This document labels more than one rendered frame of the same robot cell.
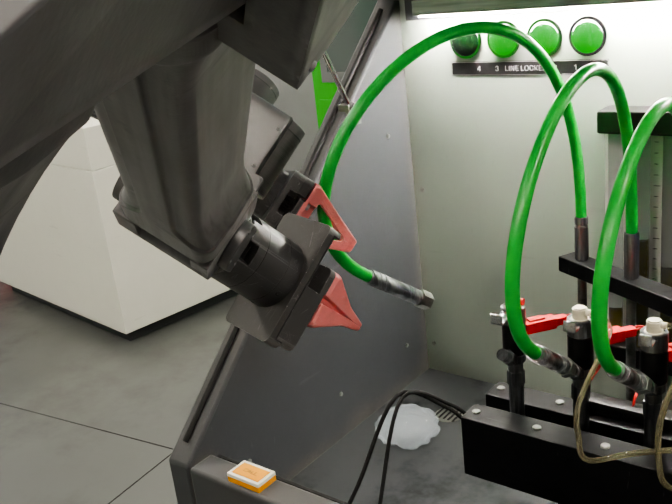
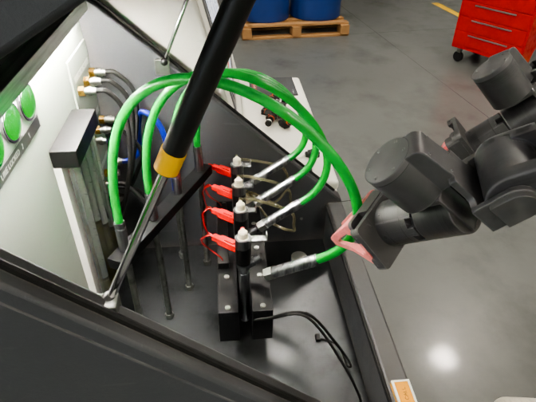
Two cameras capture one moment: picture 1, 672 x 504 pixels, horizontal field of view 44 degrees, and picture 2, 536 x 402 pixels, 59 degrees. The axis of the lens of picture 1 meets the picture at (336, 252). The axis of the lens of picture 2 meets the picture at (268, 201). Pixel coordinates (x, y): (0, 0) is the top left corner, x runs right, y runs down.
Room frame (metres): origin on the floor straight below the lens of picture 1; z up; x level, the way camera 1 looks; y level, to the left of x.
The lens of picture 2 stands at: (1.30, 0.27, 1.64)
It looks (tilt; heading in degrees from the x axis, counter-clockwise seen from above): 36 degrees down; 224
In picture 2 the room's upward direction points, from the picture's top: 1 degrees clockwise
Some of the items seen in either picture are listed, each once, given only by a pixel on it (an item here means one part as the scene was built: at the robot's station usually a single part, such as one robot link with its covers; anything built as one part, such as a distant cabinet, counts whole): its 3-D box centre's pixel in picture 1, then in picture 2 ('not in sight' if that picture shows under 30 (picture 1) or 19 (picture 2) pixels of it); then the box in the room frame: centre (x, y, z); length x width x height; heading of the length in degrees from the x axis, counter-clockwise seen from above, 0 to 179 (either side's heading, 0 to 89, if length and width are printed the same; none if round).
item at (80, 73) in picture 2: not in sight; (101, 128); (0.93, -0.55, 1.20); 0.13 x 0.03 x 0.31; 50
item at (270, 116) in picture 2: not in sight; (277, 107); (0.30, -0.67, 1.01); 0.23 x 0.11 x 0.06; 50
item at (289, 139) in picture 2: not in sight; (279, 124); (0.32, -0.64, 0.97); 0.70 x 0.22 x 0.03; 50
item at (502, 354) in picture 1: (512, 390); (250, 280); (0.88, -0.19, 1.01); 0.05 x 0.03 x 0.21; 140
